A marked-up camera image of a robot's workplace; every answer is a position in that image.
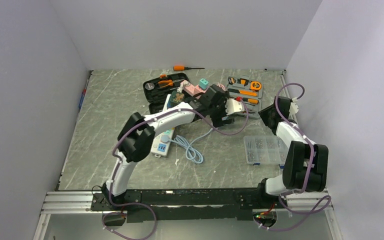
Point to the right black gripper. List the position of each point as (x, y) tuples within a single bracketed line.
[(263, 114)]

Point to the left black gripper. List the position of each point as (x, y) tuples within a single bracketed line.
[(217, 121)]

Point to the grey tool case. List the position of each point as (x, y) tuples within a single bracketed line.
[(250, 91)]

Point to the pink power strip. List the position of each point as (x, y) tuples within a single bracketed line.
[(192, 90)]

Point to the black tool case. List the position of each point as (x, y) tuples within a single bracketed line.
[(157, 89)]

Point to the white power strip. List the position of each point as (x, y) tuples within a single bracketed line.
[(161, 142)]

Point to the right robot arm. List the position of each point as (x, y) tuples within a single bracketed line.
[(306, 163)]

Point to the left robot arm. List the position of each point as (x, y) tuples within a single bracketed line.
[(135, 140)]

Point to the teal cube adapter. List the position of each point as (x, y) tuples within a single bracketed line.
[(203, 84)]

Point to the clear screw box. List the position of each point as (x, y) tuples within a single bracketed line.
[(265, 150)]

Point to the dark green cube adapter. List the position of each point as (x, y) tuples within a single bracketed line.
[(175, 98)]

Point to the blue red pen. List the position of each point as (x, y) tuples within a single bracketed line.
[(83, 93)]

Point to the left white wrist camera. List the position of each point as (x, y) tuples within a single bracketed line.
[(233, 106)]

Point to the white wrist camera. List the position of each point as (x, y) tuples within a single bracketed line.
[(293, 108), (233, 106)]

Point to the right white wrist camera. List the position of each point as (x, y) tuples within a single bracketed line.
[(293, 108)]

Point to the orange handled screwdriver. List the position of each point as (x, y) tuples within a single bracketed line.
[(179, 68)]

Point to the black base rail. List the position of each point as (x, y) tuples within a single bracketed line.
[(189, 204)]

